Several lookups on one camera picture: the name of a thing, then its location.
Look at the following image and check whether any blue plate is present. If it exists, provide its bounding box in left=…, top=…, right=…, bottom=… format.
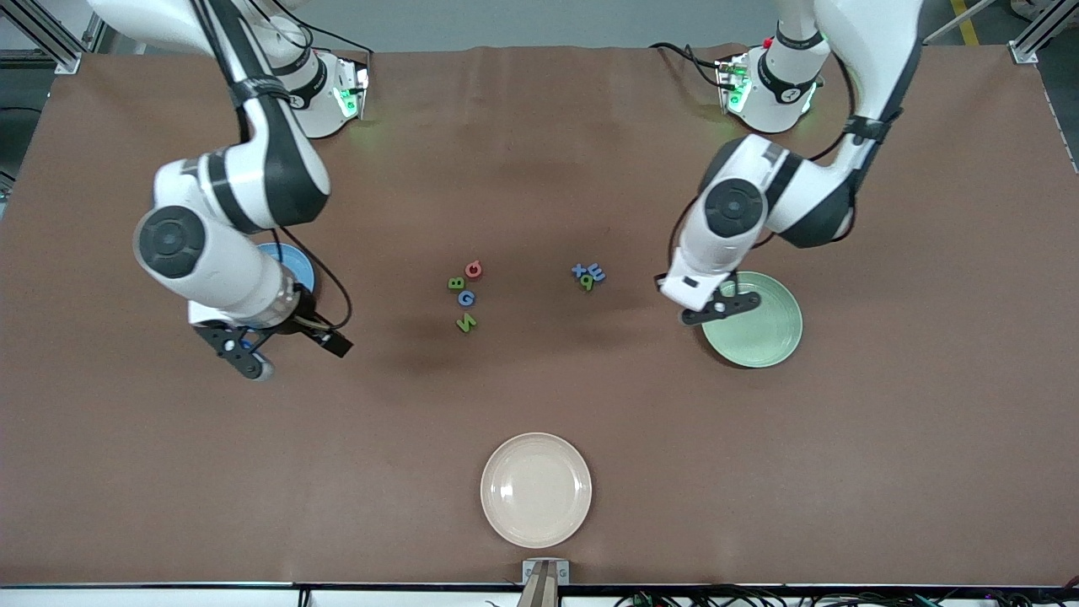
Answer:
left=253, top=242, right=317, bottom=314

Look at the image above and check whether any green plate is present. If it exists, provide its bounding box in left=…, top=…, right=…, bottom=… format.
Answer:
left=700, top=271, right=804, bottom=369

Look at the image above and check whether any beige plate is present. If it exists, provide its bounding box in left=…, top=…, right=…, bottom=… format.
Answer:
left=480, top=432, right=593, bottom=550

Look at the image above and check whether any brown table mat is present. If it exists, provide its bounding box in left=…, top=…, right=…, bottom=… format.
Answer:
left=0, top=44, right=1079, bottom=588

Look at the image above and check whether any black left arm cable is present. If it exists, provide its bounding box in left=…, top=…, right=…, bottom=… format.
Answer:
left=668, top=51, right=859, bottom=279

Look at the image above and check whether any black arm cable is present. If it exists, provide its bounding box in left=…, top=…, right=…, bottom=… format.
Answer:
left=668, top=51, right=859, bottom=279
left=192, top=0, right=353, bottom=331

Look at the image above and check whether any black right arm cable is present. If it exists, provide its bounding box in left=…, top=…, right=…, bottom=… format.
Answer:
left=192, top=0, right=353, bottom=331

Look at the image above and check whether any black left base cable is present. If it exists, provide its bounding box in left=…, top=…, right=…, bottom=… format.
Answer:
left=647, top=40, right=727, bottom=89

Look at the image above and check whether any black base cable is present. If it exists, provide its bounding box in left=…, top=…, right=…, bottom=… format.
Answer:
left=287, top=13, right=374, bottom=81
left=647, top=40, right=727, bottom=89

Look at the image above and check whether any black right base cable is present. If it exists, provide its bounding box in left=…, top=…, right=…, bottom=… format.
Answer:
left=287, top=13, right=374, bottom=81

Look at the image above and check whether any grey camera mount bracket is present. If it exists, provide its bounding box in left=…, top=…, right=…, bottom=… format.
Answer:
left=522, top=558, right=571, bottom=586

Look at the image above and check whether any white table edge rail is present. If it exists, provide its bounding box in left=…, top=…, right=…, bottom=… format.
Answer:
left=0, top=583, right=523, bottom=607

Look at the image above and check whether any tan camera post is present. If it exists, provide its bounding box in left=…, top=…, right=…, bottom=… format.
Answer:
left=516, top=563, right=564, bottom=607

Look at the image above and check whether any aluminium frame profile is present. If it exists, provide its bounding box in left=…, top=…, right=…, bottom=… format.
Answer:
left=1007, top=0, right=1079, bottom=65
left=0, top=0, right=83, bottom=75

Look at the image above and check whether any black cable bundle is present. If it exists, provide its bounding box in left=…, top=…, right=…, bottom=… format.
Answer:
left=615, top=584, right=1079, bottom=607

